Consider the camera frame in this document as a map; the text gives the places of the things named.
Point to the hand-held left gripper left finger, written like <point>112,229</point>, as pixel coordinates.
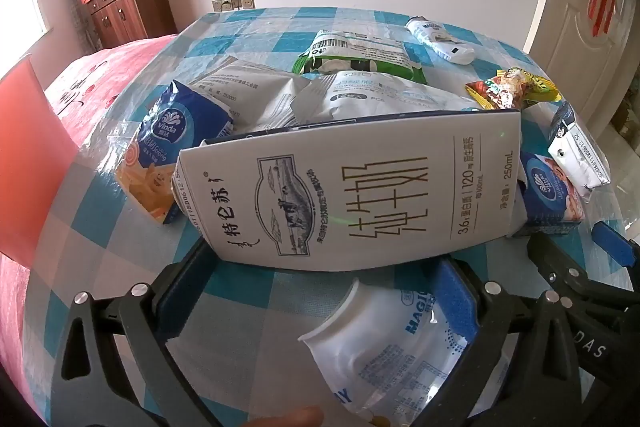
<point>172,302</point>

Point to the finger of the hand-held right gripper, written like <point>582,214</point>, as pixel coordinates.
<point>555,274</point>
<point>612,244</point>

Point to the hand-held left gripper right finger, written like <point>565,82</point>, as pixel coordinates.
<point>455,302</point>

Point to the blue tissue pack baby print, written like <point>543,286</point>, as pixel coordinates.
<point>545,187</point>

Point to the large white milk carton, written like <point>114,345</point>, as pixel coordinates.
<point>350,187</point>

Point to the blue and orange tissue pack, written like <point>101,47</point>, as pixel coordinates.
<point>165,132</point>

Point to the person's left hand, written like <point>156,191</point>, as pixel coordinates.
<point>285,418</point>

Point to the small white plastic packet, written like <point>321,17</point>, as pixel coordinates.
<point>575,157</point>

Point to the white tube blue print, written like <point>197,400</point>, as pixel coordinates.
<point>370,357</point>

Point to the colourful snack wrapper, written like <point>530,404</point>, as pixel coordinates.
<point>510,89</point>

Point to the pale grey mailer bag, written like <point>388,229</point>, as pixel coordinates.
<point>380,94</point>

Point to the grey mailer bag with label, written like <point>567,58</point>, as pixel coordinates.
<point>250,92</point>

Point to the white door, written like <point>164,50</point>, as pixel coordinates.
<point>565,17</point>

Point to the white wipes pack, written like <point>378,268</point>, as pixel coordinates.
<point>437,38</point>

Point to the green and white snack bag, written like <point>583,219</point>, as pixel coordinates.
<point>350,52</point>

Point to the wooden cabinet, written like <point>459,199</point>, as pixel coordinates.
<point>135,7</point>

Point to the blue checked tablecloth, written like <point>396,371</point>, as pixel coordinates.
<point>350,19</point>

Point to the wall power sockets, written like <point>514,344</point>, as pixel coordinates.
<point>234,3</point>

